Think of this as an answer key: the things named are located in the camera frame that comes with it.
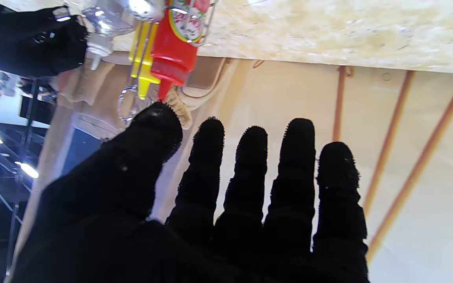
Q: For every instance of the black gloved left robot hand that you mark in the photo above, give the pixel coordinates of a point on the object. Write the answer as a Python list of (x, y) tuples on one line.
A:
[(132, 220)]

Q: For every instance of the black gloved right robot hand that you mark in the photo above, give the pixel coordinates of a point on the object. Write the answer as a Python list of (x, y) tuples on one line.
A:
[(26, 43)]

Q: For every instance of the square clear glass oil bottle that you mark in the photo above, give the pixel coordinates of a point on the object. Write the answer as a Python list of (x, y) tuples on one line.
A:
[(108, 23)]

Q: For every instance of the yellow squeeze bottle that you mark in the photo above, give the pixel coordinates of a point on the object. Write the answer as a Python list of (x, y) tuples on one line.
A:
[(142, 67)]

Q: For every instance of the red squeeze bottle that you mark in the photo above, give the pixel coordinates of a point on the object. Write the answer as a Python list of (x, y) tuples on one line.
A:
[(175, 47)]

